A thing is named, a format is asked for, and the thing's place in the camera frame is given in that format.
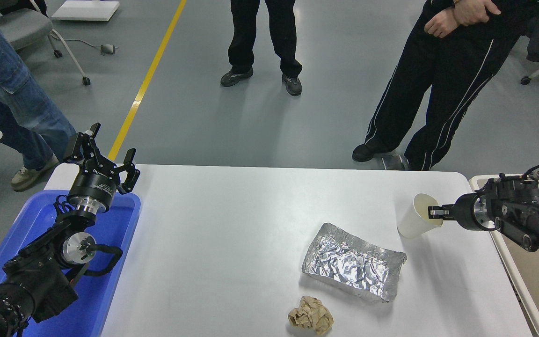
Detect large pale bin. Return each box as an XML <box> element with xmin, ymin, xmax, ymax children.
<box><xmin>469</xmin><ymin>175</ymin><xmax>539</xmax><ymax>337</ymax></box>

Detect silver foil tray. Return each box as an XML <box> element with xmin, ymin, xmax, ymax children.
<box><xmin>301</xmin><ymin>223</ymin><xmax>408</xmax><ymax>303</ymax></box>

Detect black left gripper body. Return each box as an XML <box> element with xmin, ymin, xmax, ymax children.
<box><xmin>67</xmin><ymin>158</ymin><xmax>121</xmax><ymax>211</ymax></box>

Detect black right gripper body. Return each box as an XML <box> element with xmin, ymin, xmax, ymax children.
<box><xmin>453</xmin><ymin>193</ymin><xmax>481</xmax><ymax>232</ymax></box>

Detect person's hand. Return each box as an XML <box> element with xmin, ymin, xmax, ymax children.
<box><xmin>424</xmin><ymin>8</ymin><xmax>459</xmax><ymax>39</ymax></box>
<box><xmin>453</xmin><ymin>0</ymin><xmax>502</xmax><ymax>26</ymax></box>

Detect white paper cup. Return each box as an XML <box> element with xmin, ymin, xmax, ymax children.
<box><xmin>397</xmin><ymin>193</ymin><xmax>444</xmax><ymax>239</ymax></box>

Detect blue plastic tray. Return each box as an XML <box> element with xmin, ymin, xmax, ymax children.
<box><xmin>0</xmin><ymin>190</ymin><xmax>142</xmax><ymax>337</ymax></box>

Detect grey power adapter with cable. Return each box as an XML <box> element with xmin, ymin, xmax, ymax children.
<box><xmin>54</xmin><ymin>37</ymin><xmax>117</xmax><ymax>56</ymax></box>

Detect grey office chair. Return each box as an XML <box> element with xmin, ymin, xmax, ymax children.
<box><xmin>0</xmin><ymin>0</ymin><xmax>91</xmax><ymax>86</ymax></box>

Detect white flat board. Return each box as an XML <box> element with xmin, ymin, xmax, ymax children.
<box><xmin>51</xmin><ymin>0</ymin><xmax>120</xmax><ymax>22</ymax></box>

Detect crumpled tan paper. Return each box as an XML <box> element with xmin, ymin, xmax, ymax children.
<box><xmin>288</xmin><ymin>296</ymin><xmax>334</xmax><ymax>335</ymax></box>

